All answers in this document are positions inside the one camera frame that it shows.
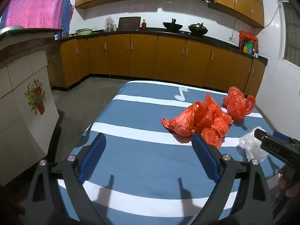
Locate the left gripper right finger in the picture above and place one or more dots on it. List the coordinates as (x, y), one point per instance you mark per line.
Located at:
(252, 204)

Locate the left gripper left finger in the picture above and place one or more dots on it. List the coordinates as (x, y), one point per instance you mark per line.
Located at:
(45, 203)

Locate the white plastic bag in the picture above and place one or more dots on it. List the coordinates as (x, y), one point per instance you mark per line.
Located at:
(251, 145)

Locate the red plastic bag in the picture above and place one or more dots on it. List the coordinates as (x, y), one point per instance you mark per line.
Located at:
(206, 118)
(236, 104)

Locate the lower wooden kitchen cabinets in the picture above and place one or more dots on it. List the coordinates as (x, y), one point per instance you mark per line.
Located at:
(155, 55)

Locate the tiled counter with flower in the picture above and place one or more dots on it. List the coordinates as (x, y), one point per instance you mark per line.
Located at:
(28, 112)

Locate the blue striped table cloth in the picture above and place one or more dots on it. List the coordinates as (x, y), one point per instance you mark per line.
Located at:
(146, 174)

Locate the red bag with bottles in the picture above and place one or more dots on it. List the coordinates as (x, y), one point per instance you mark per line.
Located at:
(248, 42)

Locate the barred window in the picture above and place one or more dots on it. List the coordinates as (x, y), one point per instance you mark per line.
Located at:
(289, 33)

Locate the black lidded wok right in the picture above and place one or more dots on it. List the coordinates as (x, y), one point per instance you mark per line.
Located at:
(197, 29)

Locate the black wok left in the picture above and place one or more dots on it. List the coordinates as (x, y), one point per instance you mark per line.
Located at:
(172, 26)

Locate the green pot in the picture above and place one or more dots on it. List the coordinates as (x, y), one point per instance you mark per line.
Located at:
(84, 31)

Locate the red bottle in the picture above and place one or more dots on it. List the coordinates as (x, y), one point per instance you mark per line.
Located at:
(143, 25)

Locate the clear jar on counter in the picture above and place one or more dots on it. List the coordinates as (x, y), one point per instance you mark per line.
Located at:
(109, 24)

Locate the dark cutting board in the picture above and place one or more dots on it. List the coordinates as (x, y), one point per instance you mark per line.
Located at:
(128, 24)

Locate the pink blue curtain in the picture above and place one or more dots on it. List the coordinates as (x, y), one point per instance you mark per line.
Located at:
(46, 14)

